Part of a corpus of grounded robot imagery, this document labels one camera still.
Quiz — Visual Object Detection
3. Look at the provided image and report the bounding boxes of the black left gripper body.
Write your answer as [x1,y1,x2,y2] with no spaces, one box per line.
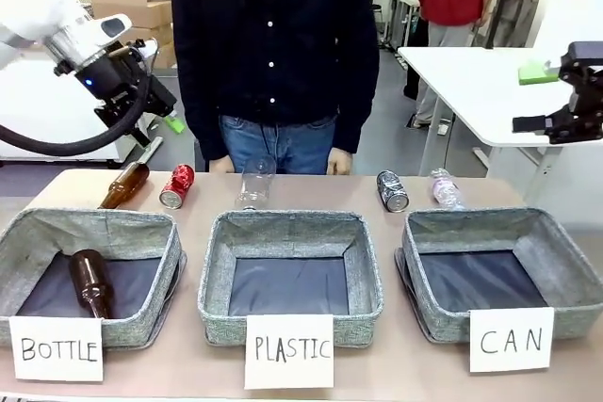
[73,45,151,114]

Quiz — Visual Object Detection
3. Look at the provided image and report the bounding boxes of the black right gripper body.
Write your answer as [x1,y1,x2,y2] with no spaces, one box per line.
[568,66,603,145]

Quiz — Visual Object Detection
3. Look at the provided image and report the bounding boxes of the person's right forearm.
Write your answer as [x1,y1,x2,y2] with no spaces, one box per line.
[184,62,229,162]

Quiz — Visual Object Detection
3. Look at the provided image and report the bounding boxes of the person's left forearm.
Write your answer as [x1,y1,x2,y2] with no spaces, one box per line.
[332,56,381,155]

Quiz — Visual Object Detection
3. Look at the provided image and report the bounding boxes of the red crushed can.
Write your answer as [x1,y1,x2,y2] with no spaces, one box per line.
[157,163,196,211]

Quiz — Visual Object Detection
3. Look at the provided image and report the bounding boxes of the grey fabric basket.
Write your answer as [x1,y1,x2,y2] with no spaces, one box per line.
[0,207,188,349]
[197,209,385,347]
[394,205,592,344]

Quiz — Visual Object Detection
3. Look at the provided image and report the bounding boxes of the black patterned can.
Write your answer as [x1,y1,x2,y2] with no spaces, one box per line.
[375,169,411,214]

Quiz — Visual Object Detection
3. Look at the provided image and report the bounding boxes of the white CAN paper label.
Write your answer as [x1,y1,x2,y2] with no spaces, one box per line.
[468,307,556,374]

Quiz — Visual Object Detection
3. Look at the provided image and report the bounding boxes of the person's right hand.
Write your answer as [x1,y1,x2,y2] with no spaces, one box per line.
[209,156,236,174]

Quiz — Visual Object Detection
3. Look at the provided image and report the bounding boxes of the person's left hand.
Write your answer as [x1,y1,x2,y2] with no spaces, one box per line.
[326,147,355,177]

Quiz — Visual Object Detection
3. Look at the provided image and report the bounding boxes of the green box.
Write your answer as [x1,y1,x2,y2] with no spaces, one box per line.
[517,58,562,88]

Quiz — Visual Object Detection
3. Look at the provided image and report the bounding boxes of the small cardboard box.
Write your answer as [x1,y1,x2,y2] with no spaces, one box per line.
[122,23,179,70]

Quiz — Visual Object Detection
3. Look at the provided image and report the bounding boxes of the brown glass bottle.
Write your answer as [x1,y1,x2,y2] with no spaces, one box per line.
[68,249,115,320]
[98,161,151,211]

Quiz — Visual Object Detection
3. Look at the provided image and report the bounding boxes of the white desk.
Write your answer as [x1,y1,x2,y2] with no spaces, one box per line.
[397,45,603,208]

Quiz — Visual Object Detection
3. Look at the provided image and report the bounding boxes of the pink labelled plastic bottle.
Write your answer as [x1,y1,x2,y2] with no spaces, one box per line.
[430,167,466,212]

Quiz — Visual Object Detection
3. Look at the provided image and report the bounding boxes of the person in dark navy shirt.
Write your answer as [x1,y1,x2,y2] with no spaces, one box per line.
[170,0,381,175]

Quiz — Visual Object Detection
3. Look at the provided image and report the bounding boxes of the clear plastic cup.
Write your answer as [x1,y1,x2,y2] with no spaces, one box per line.
[234,153,278,212]

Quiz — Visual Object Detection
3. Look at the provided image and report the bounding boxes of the white BOTTLE paper label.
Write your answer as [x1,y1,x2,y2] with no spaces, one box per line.
[8,315,106,382]

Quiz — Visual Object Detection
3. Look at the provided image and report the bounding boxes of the white PLASTIC paper label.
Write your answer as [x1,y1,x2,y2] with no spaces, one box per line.
[243,314,336,391]

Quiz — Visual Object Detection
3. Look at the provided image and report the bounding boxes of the black corrugated cable hose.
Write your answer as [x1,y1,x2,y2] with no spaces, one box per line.
[0,72,154,159]

